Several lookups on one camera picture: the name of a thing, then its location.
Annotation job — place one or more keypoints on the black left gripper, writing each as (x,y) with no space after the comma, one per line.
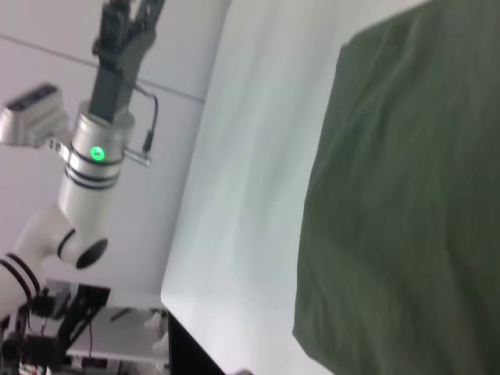
(117,74)

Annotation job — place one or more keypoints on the robot torso base with wiring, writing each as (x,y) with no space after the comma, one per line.
(27,336)

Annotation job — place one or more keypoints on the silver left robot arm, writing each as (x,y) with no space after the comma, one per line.
(86,187)

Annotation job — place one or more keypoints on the black metal stand frame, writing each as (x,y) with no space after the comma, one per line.
(80,312)

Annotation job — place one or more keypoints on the dark green FREE t-shirt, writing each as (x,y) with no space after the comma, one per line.
(410,195)

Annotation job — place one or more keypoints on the white side shelf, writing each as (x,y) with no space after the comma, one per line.
(121,332)

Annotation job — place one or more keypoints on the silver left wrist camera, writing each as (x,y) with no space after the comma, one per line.
(33,115)

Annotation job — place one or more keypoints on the black table side panel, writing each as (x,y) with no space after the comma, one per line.
(195,351)

